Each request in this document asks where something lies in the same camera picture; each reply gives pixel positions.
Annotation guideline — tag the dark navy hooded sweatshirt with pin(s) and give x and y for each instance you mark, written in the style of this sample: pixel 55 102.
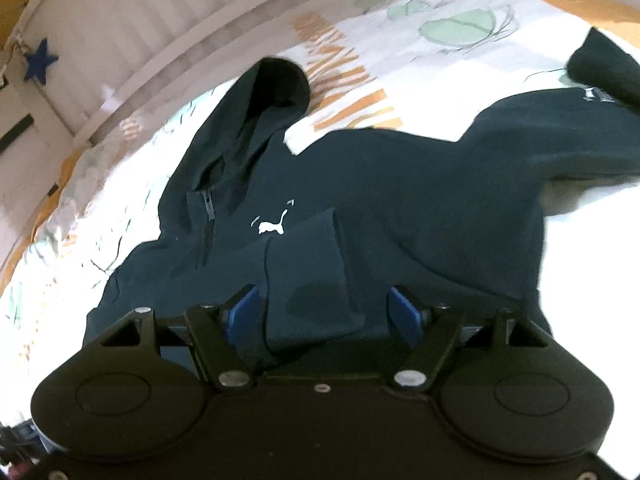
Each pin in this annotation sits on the dark navy hooded sweatshirt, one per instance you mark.
pixel 325 234

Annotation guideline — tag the blue star decoration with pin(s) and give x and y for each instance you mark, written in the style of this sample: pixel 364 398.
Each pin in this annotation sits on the blue star decoration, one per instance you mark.
pixel 38 62

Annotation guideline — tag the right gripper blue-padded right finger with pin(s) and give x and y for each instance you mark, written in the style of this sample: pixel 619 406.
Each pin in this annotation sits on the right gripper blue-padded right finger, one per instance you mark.
pixel 431 333

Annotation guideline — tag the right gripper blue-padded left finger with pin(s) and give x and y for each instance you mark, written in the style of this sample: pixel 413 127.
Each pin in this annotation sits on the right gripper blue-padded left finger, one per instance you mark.
pixel 223 335

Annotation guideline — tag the white slatted headboard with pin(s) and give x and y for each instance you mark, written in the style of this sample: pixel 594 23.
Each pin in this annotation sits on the white slatted headboard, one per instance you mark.
pixel 117 59

